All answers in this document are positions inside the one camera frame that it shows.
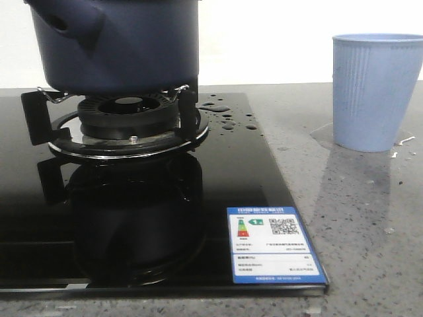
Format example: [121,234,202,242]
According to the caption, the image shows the light blue ribbed plastic cup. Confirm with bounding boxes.
[332,33,422,152]

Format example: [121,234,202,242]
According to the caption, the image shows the black pot support grate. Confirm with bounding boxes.
[21,85,209,161]

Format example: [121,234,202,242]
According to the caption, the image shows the dark blue cooking pot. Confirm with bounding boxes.
[29,1,199,95]

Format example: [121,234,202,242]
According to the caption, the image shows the black gas burner head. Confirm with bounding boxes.
[77,93,178,140]

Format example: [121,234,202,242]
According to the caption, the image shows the blue white energy label sticker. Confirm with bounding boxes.
[227,206,328,286]

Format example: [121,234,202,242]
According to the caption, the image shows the black glass gas stove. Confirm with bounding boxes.
[1,89,329,298]

